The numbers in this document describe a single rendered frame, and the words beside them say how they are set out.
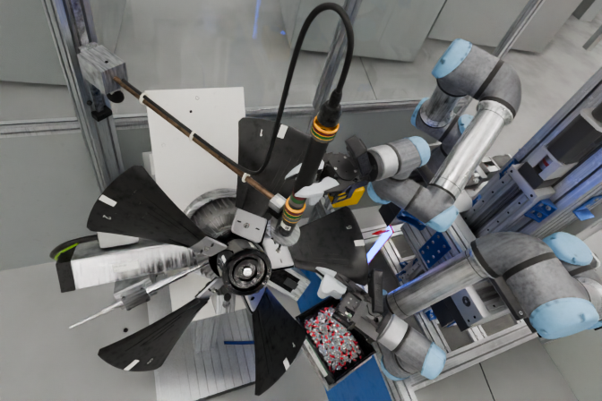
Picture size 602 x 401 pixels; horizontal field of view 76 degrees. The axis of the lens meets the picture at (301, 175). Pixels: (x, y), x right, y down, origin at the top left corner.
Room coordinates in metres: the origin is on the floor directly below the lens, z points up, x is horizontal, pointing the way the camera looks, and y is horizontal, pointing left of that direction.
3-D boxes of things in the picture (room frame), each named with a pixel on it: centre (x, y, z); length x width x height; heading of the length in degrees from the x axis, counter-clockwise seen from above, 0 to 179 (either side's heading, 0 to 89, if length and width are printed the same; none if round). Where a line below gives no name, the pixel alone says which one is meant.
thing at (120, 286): (0.35, 0.32, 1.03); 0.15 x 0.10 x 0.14; 34
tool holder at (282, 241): (0.49, 0.00, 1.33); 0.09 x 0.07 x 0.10; 69
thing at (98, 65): (0.71, 0.57, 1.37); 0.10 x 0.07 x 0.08; 69
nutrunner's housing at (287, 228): (0.49, -0.01, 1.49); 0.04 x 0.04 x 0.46
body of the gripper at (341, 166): (0.57, -0.10, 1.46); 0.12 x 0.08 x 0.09; 134
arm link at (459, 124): (1.19, -0.52, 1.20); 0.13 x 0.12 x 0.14; 71
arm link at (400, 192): (0.68, -0.23, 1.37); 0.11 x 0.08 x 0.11; 71
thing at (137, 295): (0.30, 0.28, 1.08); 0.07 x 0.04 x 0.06; 134
